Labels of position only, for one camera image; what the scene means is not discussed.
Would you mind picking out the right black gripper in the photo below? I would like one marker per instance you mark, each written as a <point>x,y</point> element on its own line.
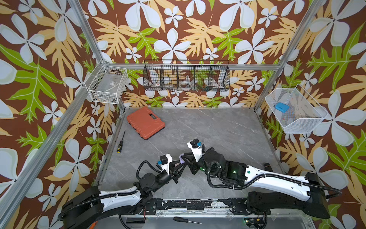
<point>193,163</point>

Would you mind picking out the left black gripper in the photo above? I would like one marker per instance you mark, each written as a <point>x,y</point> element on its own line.
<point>172,171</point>

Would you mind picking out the purple earbud charging case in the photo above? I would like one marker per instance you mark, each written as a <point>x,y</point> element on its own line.
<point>181,159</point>

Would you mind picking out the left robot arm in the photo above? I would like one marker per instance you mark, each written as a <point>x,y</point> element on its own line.
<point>94,205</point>

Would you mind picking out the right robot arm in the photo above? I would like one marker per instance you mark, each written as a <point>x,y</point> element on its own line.
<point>304,193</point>

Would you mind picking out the red plastic tool case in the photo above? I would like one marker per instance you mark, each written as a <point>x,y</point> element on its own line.
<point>145,122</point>

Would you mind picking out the black screwdriver front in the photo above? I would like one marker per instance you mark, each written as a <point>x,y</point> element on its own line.
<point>183,220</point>

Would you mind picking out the black yellow screwdriver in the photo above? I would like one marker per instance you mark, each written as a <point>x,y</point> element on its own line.
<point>120,146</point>

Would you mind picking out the blue object in basket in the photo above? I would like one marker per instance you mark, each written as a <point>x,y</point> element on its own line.
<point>282,107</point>

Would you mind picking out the white mesh basket right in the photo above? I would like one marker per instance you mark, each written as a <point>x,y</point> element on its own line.
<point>304,114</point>

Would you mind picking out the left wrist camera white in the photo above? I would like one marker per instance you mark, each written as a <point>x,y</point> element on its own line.
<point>164,163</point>

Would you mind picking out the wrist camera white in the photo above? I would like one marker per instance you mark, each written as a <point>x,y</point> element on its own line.
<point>164,163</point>
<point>197,148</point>

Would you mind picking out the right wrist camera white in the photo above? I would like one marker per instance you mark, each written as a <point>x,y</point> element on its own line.
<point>197,148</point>

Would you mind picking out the black wire basket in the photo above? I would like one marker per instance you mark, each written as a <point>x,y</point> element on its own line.
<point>189,75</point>

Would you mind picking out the white wire basket left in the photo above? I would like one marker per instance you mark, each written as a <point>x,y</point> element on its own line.
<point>105,84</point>

